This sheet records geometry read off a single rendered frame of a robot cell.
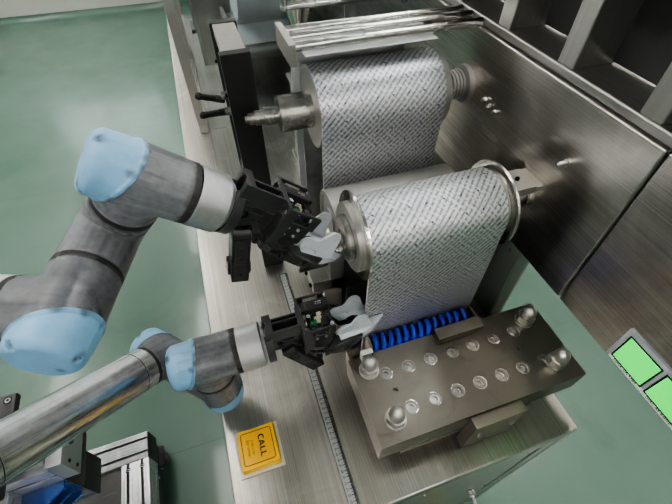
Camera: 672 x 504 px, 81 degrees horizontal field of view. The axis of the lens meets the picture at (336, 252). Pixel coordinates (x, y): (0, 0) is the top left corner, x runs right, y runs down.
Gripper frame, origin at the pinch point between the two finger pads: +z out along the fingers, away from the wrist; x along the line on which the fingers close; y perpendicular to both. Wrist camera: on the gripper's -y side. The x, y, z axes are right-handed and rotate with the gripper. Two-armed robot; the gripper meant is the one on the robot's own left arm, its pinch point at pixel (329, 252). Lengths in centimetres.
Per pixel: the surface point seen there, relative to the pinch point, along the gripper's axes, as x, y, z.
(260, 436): -14.3, -35.2, 5.3
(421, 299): -6.1, 0.6, 19.9
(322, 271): 3.5, -7.2, 5.6
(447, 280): -6.1, 6.5, 20.8
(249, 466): -18.6, -37.0, 3.1
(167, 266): 120, -131, 35
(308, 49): 24.2, 19.5, -10.3
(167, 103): 304, -125, 42
